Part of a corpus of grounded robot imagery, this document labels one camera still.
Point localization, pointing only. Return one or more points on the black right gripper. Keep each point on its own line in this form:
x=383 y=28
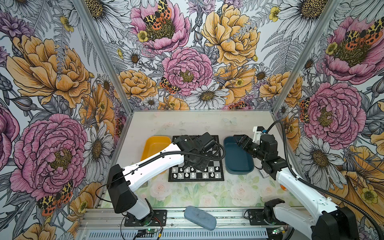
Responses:
x=249 y=141

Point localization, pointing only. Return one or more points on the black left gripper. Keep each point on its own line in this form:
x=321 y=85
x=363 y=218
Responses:
x=200 y=167

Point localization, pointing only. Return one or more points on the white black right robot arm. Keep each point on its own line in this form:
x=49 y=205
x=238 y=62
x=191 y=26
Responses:
x=346 y=227

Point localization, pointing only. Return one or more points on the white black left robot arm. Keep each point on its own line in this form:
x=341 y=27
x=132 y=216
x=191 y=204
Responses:
x=123 y=182

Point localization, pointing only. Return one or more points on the black white chessboard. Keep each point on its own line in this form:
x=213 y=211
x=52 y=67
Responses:
x=206 y=171

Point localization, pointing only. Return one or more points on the teal plastic tray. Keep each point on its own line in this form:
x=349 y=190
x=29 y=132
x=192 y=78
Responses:
x=237 y=161

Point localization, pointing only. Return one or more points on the yellow plastic tray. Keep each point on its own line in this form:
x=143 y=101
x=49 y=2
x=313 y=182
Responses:
x=154 y=145

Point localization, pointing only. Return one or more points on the grey blue oval pouch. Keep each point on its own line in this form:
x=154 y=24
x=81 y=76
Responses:
x=200 y=218

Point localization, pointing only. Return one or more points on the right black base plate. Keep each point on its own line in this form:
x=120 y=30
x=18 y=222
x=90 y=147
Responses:
x=256 y=217

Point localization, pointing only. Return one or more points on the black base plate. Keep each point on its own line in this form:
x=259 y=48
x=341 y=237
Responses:
x=157 y=219
x=256 y=217

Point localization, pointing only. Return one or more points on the aluminium front rail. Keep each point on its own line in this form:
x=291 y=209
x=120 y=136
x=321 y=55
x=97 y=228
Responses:
x=274 y=213

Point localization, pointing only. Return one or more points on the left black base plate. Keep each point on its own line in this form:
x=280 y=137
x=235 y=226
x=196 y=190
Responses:
x=157 y=219

